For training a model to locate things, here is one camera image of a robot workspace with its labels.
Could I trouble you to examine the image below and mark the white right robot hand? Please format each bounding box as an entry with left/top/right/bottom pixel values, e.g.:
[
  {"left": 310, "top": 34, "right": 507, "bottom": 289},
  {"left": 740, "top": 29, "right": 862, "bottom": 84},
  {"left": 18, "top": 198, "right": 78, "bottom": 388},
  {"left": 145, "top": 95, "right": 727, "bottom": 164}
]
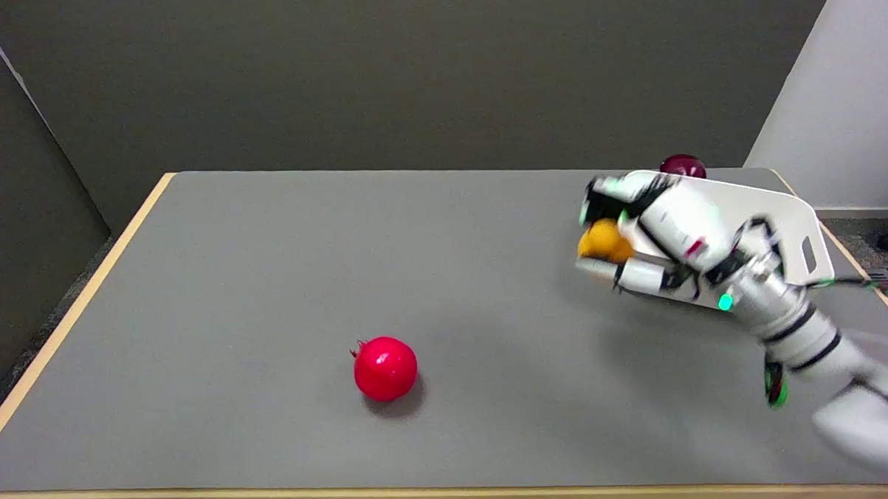
[{"left": 573, "top": 168, "right": 783, "bottom": 302}]

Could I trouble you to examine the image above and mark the orange fruit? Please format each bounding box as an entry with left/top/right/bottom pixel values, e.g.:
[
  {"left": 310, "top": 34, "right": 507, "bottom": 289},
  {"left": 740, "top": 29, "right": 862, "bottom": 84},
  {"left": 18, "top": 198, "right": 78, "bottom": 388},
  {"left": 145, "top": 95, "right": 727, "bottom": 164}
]
[{"left": 576, "top": 218, "right": 636, "bottom": 265}]

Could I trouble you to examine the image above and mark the white plastic box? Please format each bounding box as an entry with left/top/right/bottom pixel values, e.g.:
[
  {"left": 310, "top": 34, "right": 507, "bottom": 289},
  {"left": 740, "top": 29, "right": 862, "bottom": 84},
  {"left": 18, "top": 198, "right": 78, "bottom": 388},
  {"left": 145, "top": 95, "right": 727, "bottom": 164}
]
[{"left": 622, "top": 164, "right": 837, "bottom": 314}]

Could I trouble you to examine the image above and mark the dark red round fruit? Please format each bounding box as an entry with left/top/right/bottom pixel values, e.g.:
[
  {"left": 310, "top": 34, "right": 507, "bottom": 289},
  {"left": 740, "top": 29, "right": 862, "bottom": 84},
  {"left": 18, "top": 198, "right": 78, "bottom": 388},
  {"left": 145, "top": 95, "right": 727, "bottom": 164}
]
[{"left": 659, "top": 154, "right": 707, "bottom": 182}]

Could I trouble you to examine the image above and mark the red pomegranate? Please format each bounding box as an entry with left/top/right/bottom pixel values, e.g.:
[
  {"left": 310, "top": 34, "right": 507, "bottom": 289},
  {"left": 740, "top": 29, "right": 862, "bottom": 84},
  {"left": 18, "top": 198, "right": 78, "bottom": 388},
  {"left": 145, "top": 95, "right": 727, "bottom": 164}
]
[{"left": 350, "top": 335, "right": 420, "bottom": 403}]

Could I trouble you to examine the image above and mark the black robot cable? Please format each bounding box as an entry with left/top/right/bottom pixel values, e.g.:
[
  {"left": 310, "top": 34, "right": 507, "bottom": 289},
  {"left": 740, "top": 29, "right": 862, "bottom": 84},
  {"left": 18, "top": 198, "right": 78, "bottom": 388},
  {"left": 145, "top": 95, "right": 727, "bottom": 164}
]
[{"left": 794, "top": 275, "right": 888, "bottom": 301}]

